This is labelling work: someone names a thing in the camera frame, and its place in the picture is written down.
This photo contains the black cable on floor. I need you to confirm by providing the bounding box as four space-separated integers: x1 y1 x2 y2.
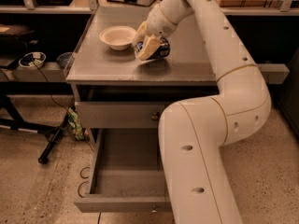
29 54 94 198

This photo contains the dark round bowl on shelf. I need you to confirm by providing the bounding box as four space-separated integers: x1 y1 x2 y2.
56 52 73 68

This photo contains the grey metal shelf rack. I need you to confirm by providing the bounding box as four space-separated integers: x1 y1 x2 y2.
0 0 299 86

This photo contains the blue white bowl on shelf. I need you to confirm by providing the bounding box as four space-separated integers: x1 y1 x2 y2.
19 51 46 69

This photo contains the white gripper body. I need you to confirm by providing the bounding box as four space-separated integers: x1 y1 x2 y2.
146 3 178 37

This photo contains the open grey middle drawer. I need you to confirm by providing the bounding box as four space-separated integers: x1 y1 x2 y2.
75 129 171 213

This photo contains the white paper bowl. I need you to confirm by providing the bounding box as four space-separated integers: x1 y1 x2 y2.
99 26 136 50

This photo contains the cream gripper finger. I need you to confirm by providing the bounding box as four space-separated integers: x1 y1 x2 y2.
135 35 161 61
132 21 149 46

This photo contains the blue pepsi can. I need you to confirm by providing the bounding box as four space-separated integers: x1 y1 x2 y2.
134 37 170 61

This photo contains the closed grey top drawer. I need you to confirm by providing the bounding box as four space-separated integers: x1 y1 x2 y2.
75 102 165 128

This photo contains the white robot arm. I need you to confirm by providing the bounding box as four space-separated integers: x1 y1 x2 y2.
133 0 271 224

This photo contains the grey drawer cabinet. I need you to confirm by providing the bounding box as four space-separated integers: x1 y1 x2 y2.
64 6 291 142

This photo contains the black bag on shelf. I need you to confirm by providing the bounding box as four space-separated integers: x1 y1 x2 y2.
0 24 36 53

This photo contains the green chip bag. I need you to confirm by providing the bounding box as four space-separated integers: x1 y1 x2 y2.
67 108 85 140

